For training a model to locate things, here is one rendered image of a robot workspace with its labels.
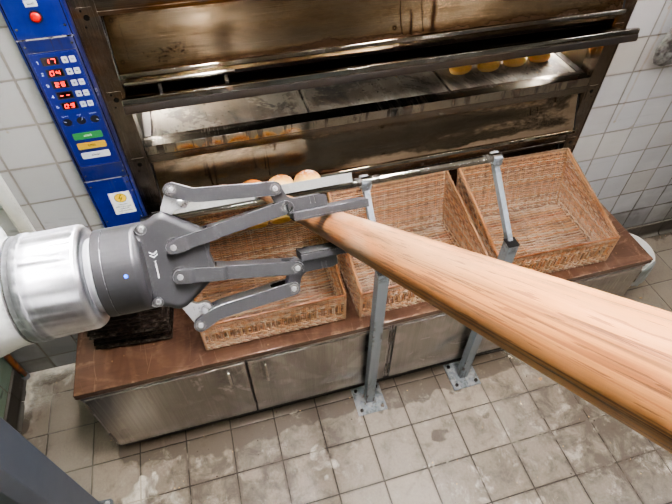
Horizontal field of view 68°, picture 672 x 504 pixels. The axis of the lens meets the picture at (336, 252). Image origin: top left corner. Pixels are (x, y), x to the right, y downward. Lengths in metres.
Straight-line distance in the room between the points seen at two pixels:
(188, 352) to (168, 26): 1.13
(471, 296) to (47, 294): 0.33
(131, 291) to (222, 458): 2.03
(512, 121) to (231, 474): 1.93
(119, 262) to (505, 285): 0.32
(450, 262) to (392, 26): 1.66
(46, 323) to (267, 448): 2.02
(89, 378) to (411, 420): 1.37
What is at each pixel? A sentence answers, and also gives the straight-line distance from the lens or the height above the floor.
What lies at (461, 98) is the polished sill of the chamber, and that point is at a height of 1.18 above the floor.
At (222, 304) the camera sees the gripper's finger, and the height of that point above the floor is 1.88.
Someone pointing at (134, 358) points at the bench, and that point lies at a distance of 2.06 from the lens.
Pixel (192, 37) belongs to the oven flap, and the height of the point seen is 1.54.
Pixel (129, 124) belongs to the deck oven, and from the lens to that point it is 1.87.
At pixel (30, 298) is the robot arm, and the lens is 0.44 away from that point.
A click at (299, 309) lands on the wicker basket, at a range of 1.88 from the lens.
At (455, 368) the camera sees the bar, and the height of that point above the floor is 0.01.
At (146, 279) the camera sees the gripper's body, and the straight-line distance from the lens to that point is 0.44.
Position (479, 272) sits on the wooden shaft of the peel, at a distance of 0.19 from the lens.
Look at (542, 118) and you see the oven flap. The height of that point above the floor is 1.01.
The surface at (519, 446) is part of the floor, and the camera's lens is 2.53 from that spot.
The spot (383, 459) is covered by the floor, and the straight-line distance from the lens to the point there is 2.39.
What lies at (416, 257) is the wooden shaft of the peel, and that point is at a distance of 0.24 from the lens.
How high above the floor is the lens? 2.24
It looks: 48 degrees down
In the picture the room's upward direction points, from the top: straight up
